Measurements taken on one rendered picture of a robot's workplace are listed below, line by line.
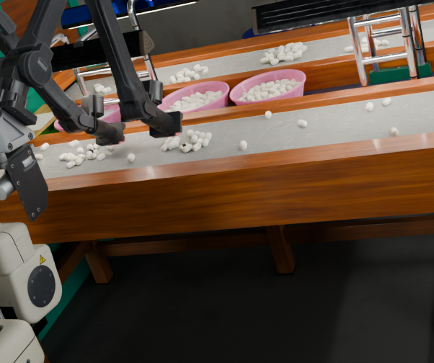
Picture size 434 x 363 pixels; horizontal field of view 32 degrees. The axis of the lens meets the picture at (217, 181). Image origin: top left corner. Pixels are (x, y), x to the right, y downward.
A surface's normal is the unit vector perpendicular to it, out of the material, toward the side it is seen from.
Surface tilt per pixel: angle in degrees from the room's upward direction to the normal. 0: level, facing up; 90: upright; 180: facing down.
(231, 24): 90
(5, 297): 82
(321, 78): 90
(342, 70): 90
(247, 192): 90
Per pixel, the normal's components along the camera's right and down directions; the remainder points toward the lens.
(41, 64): 0.87, -0.07
